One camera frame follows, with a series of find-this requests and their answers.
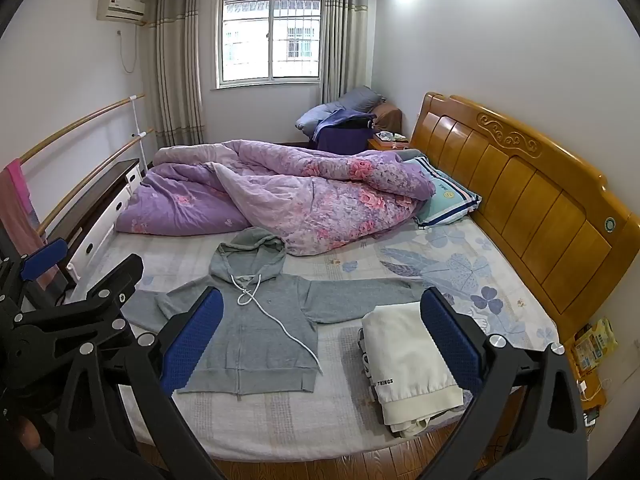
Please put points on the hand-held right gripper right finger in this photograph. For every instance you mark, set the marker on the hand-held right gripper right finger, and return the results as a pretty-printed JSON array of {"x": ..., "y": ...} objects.
[{"x": 450, "y": 335}]

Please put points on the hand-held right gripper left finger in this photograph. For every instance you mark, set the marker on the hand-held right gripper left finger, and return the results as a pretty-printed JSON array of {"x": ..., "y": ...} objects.
[{"x": 192, "y": 340}]

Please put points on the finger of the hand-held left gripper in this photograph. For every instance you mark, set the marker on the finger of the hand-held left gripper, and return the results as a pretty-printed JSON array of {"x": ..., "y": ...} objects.
[
  {"x": 112, "y": 282},
  {"x": 45, "y": 259}
]

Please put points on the grey hoodie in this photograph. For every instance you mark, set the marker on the grey hoodie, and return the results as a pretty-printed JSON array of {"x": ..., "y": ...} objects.
[{"x": 270, "y": 330}]

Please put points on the white folded pants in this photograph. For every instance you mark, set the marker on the white folded pants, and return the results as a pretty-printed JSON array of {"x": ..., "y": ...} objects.
[{"x": 405, "y": 360}]

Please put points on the pink towel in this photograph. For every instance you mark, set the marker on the pink towel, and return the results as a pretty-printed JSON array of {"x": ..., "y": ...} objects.
[{"x": 22, "y": 210}]

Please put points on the bed with floral sheet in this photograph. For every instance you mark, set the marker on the bed with floral sheet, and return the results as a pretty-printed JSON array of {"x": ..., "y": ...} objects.
[{"x": 450, "y": 260}]

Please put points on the dark top white cabinet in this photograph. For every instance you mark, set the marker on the dark top white cabinet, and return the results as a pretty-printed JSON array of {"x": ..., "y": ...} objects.
[{"x": 100, "y": 195}]

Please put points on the dark folded garment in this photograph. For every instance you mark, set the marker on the dark folded garment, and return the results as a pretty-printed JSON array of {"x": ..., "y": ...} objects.
[{"x": 364, "y": 355}]

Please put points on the teal striped pillow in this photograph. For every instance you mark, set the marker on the teal striped pillow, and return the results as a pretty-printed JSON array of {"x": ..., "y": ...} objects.
[{"x": 445, "y": 200}]

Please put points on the yellow packet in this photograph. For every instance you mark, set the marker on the yellow packet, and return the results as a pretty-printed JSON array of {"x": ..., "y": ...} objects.
[{"x": 595, "y": 342}]

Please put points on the wooden side table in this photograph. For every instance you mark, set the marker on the wooden side table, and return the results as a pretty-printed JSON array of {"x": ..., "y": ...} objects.
[{"x": 592, "y": 395}]

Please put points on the wooden bed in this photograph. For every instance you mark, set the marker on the wooden bed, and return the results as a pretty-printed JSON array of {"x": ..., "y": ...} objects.
[{"x": 530, "y": 200}]

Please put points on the purple floral quilt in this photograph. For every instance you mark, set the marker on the purple floral quilt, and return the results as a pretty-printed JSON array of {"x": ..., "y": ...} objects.
[{"x": 310, "y": 195}]

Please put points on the wooden nightstand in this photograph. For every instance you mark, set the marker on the wooden nightstand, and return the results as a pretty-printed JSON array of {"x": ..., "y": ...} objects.
[{"x": 385, "y": 145}]

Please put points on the small clutter on nightstand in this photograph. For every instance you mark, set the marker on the small clutter on nightstand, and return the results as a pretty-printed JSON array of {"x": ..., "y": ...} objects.
[{"x": 389, "y": 136}]

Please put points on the purple covered chair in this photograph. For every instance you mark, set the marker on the purple covered chair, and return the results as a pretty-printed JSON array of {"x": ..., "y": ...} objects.
[{"x": 345, "y": 140}]

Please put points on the beige striped curtain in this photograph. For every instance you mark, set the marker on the beige striped curtain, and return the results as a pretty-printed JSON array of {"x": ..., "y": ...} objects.
[
  {"x": 175, "y": 65},
  {"x": 345, "y": 35}
]

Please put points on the brown cushion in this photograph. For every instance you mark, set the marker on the brown cushion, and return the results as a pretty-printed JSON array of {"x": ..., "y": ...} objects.
[{"x": 390, "y": 115}]

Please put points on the dark blue cloth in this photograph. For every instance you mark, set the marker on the dark blue cloth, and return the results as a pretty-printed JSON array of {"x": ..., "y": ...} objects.
[{"x": 345, "y": 119}]

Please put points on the pile of pillows on chair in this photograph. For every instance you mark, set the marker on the pile of pillows on chair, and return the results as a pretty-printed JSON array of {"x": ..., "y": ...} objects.
[{"x": 350, "y": 100}]

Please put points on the white air conditioner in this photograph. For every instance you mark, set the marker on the white air conditioner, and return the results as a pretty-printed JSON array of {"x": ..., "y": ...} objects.
[{"x": 120, "y": 9}]

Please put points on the window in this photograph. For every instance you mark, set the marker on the window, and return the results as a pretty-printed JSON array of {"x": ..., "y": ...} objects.
[{"x": 270, "y": 35}]

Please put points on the wooden wall bar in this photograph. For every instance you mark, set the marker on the wooden wall bar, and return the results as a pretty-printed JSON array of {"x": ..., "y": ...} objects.
[
  {"x": 75, "y": 127},
  {"x": 100, "y": 172}
]

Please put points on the white bar post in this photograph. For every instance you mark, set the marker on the white bar post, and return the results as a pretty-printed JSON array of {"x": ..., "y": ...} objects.
[{"x": 138, "y": 130}]

